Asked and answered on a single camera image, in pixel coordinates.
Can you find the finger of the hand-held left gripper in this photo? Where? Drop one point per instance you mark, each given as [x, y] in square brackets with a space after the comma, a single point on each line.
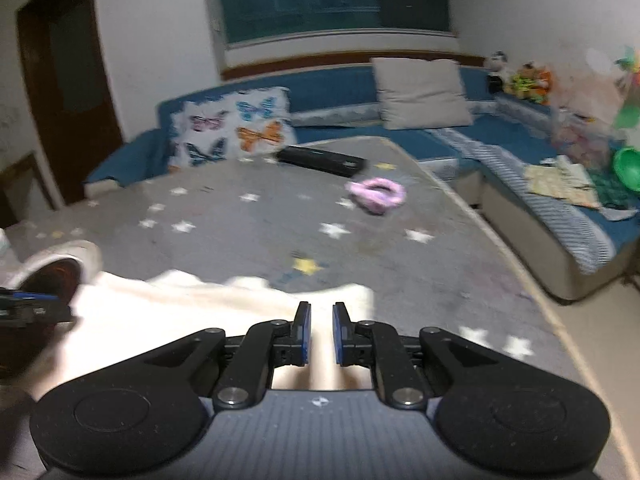
[35, 310]

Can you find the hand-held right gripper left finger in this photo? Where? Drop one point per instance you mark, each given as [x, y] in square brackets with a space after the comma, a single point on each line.
[303, 335]

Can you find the green plastic bowl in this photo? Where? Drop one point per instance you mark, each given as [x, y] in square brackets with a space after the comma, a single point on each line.
[627, 167]

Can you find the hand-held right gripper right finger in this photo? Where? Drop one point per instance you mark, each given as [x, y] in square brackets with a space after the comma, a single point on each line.
[340, 336]

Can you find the pink fluffy hair band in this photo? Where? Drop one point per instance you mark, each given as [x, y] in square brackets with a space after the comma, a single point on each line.
[376, 192]

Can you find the cream cloth garment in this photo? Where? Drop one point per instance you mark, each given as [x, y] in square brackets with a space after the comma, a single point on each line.
[200, 315]

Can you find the beige pillow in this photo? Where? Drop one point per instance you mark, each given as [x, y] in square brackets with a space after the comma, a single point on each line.
[422, 91]

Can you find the brown wooden door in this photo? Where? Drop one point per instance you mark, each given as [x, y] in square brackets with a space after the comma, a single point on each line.
[65, 85]

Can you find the butterfly printed pillow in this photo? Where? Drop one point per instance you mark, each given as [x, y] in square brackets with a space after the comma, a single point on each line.
[235, 125]

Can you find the orange and green plush toy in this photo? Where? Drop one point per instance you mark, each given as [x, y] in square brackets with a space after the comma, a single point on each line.
[531, 81]

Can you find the black and white plush toy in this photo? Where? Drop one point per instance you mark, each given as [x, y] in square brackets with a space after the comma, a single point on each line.
[497, 71]

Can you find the grey star printed blanket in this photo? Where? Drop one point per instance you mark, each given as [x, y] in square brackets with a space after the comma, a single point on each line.
[260, 230]

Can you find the striped sofa cover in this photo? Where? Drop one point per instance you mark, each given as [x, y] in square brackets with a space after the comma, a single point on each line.
[540, 195]

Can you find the beige patterned cloth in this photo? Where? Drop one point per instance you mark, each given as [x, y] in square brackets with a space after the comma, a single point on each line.
[562, 180]

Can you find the blue sofa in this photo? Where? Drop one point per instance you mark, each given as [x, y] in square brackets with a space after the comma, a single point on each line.
[505, 130]

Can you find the long black box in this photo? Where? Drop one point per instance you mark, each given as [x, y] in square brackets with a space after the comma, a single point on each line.
[320, 159]

